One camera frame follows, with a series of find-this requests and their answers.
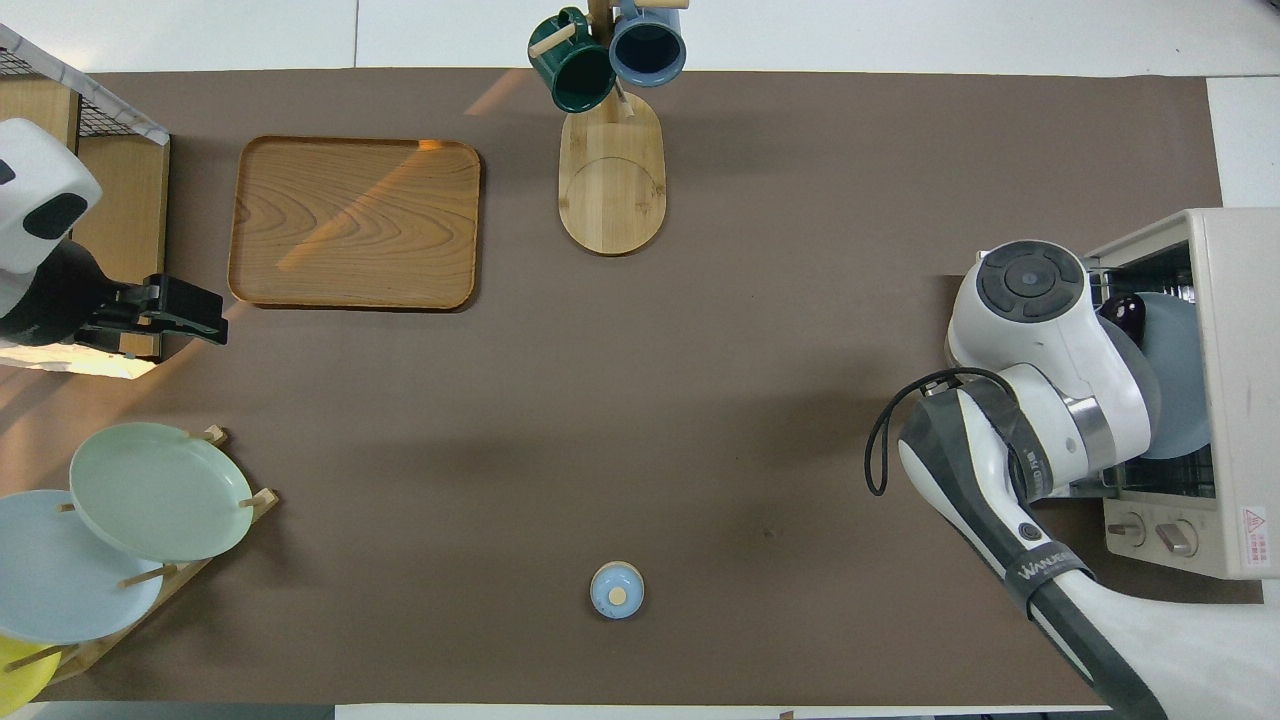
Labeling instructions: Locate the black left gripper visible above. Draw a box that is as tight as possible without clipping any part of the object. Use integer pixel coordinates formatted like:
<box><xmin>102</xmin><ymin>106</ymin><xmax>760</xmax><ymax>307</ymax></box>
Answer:
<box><xmin>80</xmin><ymin>274</ymin><xmax>229</xmax><ymax>354</ymax></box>

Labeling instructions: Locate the dark purple eggplant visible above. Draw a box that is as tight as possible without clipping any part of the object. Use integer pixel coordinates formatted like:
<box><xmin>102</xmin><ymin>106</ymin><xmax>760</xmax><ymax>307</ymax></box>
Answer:
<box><xmin>1099</xmin><ymin>292</ymin><xmax>1147</xmax><ymax>338</ymax></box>

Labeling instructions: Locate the light blue plate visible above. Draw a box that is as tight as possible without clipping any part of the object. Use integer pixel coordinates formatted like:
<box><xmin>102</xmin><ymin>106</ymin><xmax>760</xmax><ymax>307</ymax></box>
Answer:
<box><xmin>1133</xmin><ymin>291</ymin><xmax>1217</xmax><ymax>462</ymax></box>

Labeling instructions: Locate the white toaster oven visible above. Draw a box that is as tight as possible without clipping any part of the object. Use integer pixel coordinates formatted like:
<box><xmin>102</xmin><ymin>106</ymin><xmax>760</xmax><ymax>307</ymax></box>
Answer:
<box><xmin>1083</xmin><ymin>207</ymin><xmax>1280</xmax><ymax>581</ymax></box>

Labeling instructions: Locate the pale green plate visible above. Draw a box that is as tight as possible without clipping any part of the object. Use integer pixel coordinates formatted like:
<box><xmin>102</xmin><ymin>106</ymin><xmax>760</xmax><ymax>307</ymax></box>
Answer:
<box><xmin>69</xmin><ymin>421</ymin><xmax>255</xmax><ymax>563</ymax></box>

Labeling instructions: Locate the square wooden tray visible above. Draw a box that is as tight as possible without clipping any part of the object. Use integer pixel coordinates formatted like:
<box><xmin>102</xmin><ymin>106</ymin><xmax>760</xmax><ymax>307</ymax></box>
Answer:
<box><xmin>227</xmin><ymin>135</ymin><xmax>483</xmax><ymax>312</ymax></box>

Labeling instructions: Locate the wooden plate rack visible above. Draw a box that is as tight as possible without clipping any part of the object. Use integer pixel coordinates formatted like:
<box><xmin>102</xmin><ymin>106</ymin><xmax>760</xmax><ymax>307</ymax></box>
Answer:
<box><xmin>0</xmin><ymin>425</ymin><xmax>280</xmax><ymax>687</ymax></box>

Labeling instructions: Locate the pale blue racked plate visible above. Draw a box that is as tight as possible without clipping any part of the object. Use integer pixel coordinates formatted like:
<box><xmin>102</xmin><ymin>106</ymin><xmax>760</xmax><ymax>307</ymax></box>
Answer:
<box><xmin>0</xmin><ymin>489</ymin><xmax>166</xmax><ymax>645</ymax></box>

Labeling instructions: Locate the yellow plate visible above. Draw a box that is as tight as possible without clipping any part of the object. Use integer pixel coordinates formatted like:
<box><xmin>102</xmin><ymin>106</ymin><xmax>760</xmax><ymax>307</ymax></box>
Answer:
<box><xmin>0</xmin><ymin>633</ymin><xmax>63</xmax><ymax>709</ymax></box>

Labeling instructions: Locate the brown table mat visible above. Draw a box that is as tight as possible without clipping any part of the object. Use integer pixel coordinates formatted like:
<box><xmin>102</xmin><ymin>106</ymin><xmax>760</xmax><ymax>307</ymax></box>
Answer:
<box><xmin>0</xmin><ymin>67</ymin><xmax>1273</xmax><ymax>707</ymax></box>

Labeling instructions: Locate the wooden mug tree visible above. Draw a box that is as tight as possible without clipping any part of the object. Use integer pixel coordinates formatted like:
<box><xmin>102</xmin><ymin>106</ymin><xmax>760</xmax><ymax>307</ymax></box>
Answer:
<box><xmin>528</xmin><ymin>0</ymin><xmax>691</xmax><ymax>257</ymax></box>

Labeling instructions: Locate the dark green mug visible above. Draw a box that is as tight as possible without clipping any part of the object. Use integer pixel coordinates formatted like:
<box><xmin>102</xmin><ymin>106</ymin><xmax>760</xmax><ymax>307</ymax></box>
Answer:
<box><xmin>528</xmin><ymin>8</ymin><xmax>617</xmax><ymax>114</ymax></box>

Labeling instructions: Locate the blue mug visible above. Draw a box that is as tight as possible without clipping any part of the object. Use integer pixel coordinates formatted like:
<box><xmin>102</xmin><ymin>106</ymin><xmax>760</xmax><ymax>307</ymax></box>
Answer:
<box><xmin>608</xmin><ymin>0</ymin><xmax>688</xmax><ymax>88</ymax></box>

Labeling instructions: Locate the black wire basket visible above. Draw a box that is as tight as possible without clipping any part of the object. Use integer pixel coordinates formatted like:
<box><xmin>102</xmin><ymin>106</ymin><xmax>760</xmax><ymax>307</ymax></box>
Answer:
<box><xmin>0</xmin><ymin>45</ymin><xmax>151</xmax><ymax>141</ymax></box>

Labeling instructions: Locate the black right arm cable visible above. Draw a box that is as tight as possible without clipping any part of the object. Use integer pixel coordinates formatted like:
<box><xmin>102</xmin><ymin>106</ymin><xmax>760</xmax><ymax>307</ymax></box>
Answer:
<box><xmin>864</xmin><ymin>367</ymin><xmax>1013</xmax><ymax>498</ymax></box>

